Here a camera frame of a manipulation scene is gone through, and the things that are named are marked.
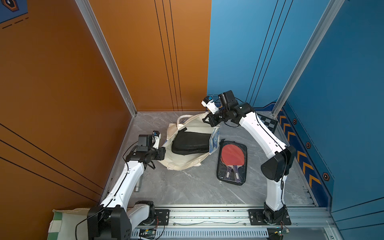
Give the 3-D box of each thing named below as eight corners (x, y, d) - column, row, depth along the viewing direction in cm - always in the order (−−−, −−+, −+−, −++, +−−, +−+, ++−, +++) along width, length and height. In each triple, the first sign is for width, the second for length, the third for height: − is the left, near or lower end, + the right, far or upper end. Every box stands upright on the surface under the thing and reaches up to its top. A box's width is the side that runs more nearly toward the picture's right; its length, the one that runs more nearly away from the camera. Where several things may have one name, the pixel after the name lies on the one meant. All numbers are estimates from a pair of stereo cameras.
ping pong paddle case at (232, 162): (214, 180, 87) (215, 178, 85) (220, 141, 104) (220, 138, 102) (246, 186, 85) (247, 185, 82) (246, 145, 102) (247, 143, 100)
